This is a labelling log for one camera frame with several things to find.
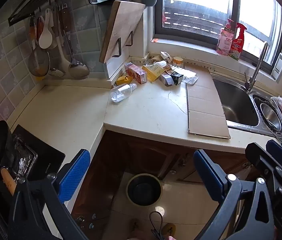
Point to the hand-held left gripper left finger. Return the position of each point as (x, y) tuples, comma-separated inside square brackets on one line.
[(74, 175)]

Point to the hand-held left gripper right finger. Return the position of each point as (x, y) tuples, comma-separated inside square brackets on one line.
[(208, 177)]

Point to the round dark waste bin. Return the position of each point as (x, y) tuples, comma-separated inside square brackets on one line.
[(143, 190)]

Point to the yellow wrapper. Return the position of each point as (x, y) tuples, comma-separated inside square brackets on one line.
[(123, 80)]

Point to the pink milk carton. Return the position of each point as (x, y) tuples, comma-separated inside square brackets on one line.
[(136, 73)]

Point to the black gas stove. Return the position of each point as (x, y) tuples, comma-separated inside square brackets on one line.
[(48, 160)]

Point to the white plastic bag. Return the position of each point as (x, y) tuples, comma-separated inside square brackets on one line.
[(278, 102), (161, 64)]

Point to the aluminium foil liner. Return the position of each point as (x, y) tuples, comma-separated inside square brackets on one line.
[(26, 162)]

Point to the steel sink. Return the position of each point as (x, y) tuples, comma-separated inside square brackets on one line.
[(235, 105)]

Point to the yellow floor item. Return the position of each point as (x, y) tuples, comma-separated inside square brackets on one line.
[(168, 230)]

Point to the cardboard sheet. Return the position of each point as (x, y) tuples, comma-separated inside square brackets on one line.
[(203, 105)]

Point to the steel faucet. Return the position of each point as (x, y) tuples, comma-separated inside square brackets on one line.
[(253, 75)]

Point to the clear plastic bottle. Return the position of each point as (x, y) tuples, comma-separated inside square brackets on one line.
[(122, 92)]

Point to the silver foil bag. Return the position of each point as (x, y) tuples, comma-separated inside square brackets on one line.
[(190, 76)]

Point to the orange plastic piece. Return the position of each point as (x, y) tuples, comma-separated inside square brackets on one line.
[(39, 78)]

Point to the black small carton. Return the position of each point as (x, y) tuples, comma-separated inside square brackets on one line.
[(176, 78)]

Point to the silver small carton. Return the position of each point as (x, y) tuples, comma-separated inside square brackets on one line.
[(165, 78)]

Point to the red spray bottle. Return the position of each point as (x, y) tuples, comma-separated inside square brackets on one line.
[(237, 46)]

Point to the metal mesh strainer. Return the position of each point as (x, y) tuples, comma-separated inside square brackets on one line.
[(39, 63)]

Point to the pink refill pouch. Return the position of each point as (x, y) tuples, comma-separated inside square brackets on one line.
[(224, 42)]

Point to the yellow paper cup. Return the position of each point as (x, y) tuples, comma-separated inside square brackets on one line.
[(177, 61)]

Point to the brown crumpled paper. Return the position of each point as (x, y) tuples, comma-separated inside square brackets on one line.
[(153, 61)]

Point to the white paper wrapper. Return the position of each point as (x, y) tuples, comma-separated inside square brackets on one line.
[(165, 55)]

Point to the white rice paddle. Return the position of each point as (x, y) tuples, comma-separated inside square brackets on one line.
[(45, 38)]

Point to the dark framed window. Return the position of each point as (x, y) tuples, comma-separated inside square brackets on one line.
[(234, 5)]

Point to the wooden cutting board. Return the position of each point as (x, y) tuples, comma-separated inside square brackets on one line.
[(121, 27)]

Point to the black board bracket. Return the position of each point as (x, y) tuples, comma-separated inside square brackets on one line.
[(118, 52), (130, 42)]

